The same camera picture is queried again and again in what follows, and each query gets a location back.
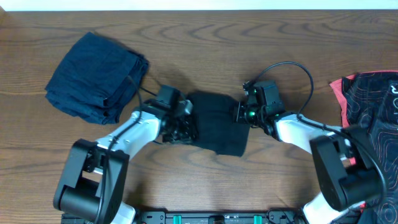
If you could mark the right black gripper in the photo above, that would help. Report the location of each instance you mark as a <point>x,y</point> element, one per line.
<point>242,107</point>

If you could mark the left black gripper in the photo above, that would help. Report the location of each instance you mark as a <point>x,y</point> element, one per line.
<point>189,127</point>

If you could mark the black polo shirt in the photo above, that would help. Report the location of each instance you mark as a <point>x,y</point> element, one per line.
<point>214,121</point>

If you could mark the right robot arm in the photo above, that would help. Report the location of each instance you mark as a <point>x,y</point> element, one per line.
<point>348,172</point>

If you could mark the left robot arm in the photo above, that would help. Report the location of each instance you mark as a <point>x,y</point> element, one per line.
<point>92,183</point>

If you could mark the folded navy blue garment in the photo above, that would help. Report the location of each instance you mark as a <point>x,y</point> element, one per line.
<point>96,79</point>

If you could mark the red and black patterned garment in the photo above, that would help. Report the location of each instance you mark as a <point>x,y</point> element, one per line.
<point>369,99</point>

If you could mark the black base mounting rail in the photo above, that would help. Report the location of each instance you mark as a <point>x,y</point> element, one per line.
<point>274,216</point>

